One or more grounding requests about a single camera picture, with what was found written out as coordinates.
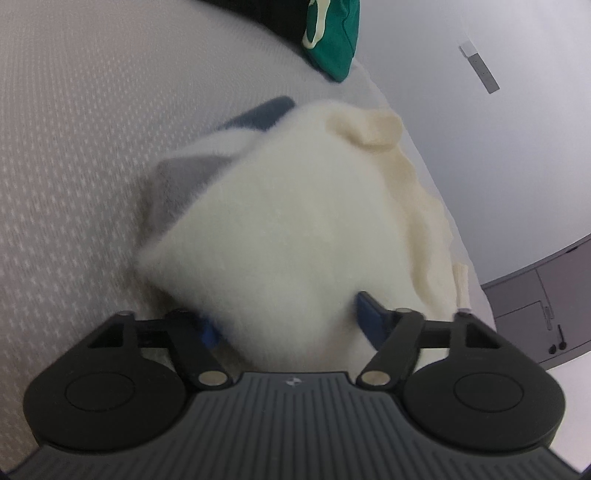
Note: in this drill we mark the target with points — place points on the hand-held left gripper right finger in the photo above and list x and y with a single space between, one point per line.
371 318

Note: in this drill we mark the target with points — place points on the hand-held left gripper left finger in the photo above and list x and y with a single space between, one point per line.
208 333

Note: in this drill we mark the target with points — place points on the cream sweater with blue stripes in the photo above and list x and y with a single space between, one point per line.
295 230

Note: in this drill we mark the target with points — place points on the grey cabinet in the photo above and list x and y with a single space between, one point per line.
540 304

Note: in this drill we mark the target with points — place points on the green garment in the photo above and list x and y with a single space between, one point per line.
334 41

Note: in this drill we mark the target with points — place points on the black garment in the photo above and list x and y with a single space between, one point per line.
268 18

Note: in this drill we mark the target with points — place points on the grey wall fixture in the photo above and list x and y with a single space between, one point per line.
480 68

